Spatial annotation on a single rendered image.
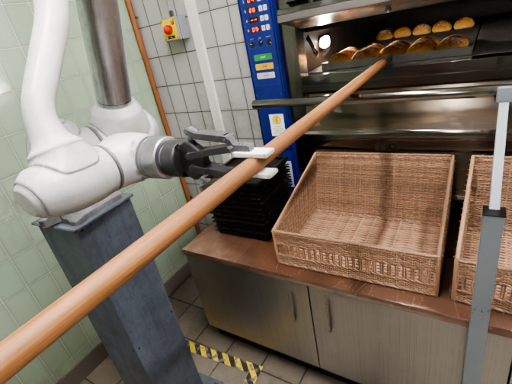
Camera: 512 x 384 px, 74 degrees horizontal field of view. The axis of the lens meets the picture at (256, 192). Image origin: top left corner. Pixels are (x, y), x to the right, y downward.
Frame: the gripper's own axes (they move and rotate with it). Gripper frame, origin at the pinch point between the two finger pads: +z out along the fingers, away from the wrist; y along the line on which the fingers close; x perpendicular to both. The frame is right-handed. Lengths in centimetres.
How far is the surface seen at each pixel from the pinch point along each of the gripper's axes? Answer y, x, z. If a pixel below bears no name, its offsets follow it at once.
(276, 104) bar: 4, -54, -25
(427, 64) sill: 2, -91, 16
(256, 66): -5, -89, -52
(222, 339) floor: 120, -39, -69
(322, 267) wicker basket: 59, -42, -10
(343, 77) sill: 4, -92, -14
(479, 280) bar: 43, -31, 36
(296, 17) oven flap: -21, -77, -25
